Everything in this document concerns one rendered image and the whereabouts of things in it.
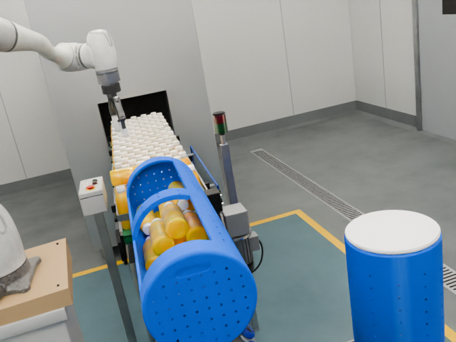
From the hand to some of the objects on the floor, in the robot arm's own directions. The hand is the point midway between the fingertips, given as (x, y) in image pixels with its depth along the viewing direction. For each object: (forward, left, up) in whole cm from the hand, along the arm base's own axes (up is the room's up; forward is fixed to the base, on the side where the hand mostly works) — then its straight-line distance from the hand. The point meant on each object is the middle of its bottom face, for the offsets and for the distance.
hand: (121, 131), depth 212 cm
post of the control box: (-21, -6, -132) cm, 134 cm away
